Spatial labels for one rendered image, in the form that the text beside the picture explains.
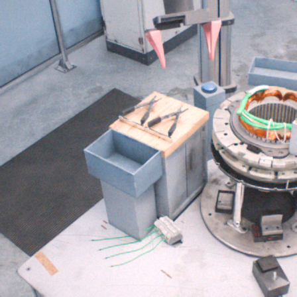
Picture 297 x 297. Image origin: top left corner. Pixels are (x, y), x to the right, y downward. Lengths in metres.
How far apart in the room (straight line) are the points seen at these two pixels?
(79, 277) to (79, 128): 1.86
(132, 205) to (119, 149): 0.16
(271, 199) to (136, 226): 0.42
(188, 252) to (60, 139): 1.83
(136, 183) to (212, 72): 0.61
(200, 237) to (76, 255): 0.35
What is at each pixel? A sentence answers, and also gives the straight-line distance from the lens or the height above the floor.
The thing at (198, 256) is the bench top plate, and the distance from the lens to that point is 1.37.
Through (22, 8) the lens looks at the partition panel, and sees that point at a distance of 3.43.
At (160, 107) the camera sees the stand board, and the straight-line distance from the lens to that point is 1.39.
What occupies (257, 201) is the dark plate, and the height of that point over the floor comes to 0.78.
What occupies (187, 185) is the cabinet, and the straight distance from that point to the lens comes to 1.45.
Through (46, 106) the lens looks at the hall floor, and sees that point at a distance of 3.42.
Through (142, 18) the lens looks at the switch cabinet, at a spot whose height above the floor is 0.38.
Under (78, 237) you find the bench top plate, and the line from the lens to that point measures 1.46.
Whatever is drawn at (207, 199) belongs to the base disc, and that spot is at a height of 0.80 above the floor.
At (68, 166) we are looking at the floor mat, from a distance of 2.87.
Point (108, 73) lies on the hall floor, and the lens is 3.64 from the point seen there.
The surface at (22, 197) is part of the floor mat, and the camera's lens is 2.76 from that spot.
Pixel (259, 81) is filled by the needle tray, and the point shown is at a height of 1.04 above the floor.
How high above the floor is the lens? 1.87
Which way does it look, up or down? 40 degrees down
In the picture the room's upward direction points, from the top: 6 degrees counter-clockwise
